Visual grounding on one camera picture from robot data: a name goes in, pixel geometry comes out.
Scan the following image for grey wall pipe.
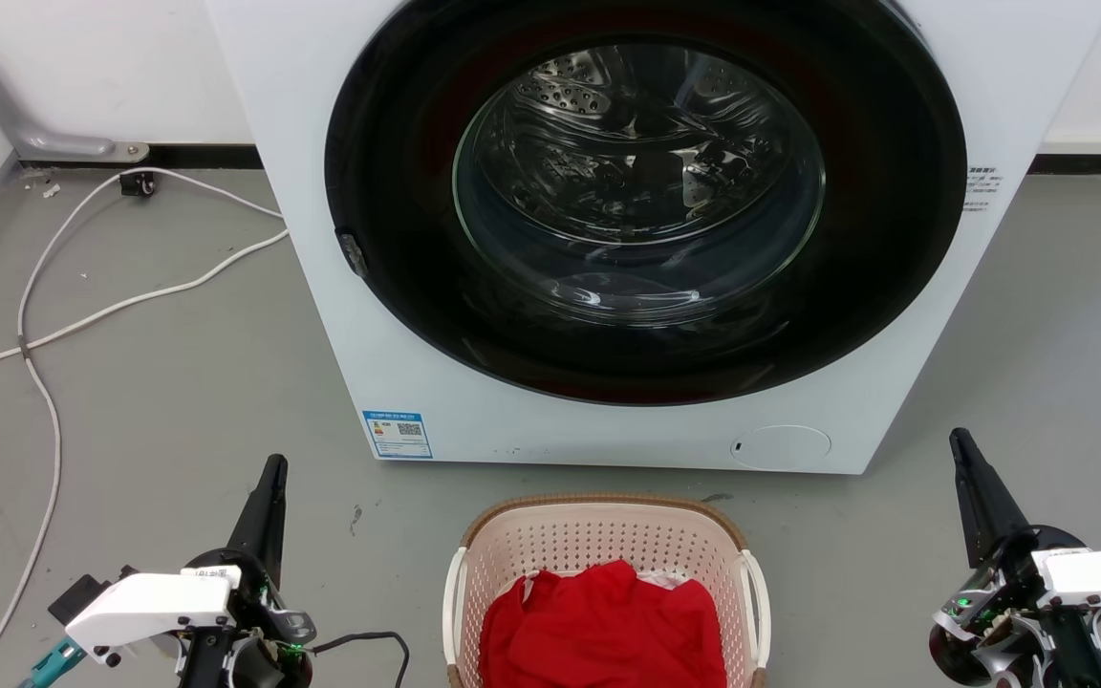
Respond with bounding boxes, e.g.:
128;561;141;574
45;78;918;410
0;0;151;162

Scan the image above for white front-load washing machine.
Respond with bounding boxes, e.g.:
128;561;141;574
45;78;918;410
205;0;1101;476

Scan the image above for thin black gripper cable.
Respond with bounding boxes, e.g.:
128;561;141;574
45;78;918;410
310;630;412;688

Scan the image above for round black washer door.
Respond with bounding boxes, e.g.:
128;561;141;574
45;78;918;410
324;0;968;406

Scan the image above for thin white cable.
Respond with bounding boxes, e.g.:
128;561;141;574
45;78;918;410
0;167;286;688

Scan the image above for blue energy label sticker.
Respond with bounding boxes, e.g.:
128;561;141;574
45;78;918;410
362;411;434;461

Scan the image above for small text warning sticker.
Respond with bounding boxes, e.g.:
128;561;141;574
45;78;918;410
965;164;1004;214

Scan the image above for beige plastic laundry basket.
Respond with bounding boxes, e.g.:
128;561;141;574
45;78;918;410
443;493;773;688

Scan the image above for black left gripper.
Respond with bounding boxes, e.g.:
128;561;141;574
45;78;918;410
176;454;318;688

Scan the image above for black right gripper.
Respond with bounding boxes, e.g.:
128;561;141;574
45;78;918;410
927;427;1101;688

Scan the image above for steel washer drum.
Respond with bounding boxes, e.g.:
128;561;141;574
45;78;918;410
453;42;828;328

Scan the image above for thick white cable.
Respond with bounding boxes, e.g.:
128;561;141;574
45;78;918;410
0;227;291;398

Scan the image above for round white filter cover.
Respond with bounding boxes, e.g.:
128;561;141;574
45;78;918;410
729;425;833;471

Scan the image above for red garment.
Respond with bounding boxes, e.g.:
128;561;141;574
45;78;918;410
478;560;730;688

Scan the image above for teal cable connector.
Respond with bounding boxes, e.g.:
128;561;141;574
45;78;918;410
18;638;87;688

